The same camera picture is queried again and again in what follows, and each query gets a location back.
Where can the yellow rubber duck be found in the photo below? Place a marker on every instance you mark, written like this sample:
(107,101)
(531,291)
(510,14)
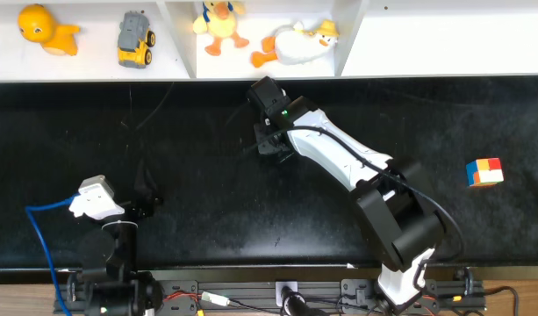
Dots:
(40,30)

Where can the many-coloured puzzle cube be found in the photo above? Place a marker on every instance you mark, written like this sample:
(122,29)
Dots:
(484,172)

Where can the mounting rail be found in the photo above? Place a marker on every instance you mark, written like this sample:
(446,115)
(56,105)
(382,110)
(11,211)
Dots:
(251,296)

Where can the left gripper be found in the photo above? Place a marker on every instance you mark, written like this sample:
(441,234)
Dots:
(141,207)

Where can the white plush goose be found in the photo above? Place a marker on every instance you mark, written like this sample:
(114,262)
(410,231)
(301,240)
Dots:
(297,46)

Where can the yellow plush duck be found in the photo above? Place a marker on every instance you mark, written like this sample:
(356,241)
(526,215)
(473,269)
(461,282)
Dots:
(220,24)

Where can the grey and yellow toy truck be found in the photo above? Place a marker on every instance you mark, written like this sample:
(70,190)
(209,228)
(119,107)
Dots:
(134,41)

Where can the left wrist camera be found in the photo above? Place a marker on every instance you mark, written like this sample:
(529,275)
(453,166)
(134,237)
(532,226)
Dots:
(95,199)

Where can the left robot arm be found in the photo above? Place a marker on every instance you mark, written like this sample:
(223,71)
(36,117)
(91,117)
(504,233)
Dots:
(115,263)

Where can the white shelf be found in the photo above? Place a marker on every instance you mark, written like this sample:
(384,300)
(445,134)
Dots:
(268,66)

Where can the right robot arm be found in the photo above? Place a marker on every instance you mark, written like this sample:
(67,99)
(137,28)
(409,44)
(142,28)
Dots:
(339,153)

